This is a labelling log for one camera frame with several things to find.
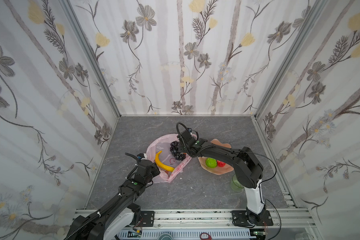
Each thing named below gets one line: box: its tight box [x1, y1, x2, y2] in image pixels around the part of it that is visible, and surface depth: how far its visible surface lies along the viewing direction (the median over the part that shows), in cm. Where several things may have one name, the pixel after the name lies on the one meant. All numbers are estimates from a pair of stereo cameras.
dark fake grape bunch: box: [170, 141, 187, 161], surface depth 97 cm
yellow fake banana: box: [155, 150, 175, 172], surface depth 92 cm
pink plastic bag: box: [146, 134, 192, 184], surface depth 91 cm
